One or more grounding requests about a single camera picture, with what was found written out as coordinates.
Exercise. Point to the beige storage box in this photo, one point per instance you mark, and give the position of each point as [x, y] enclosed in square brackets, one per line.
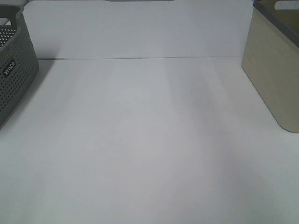
[271, 58]

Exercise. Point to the grey perforated plastic basket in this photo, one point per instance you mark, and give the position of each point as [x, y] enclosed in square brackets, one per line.
[18, 62]

